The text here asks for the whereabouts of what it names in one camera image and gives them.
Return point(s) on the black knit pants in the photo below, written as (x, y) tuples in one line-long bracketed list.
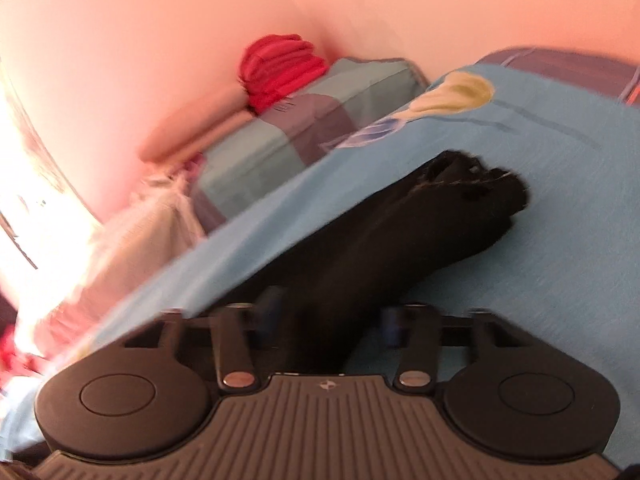
[(337, 280)]

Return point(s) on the pink folded blanket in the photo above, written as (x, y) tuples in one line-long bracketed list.
[(190, 121)]

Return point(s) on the beige pink pillow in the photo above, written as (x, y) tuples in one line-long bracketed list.
[(159, 226)]

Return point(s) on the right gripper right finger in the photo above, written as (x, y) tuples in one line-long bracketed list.
[(415, 331)]

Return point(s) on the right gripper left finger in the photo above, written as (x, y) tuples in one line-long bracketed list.
[(237, 331)]

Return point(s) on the blue floral bed sheet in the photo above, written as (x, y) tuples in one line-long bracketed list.
[(446, 297)]

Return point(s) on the red folded clothes stack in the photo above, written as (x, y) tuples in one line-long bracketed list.
[(275, 66)]

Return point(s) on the teal grey checked pillow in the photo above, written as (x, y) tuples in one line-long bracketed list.
[(296, 132)]

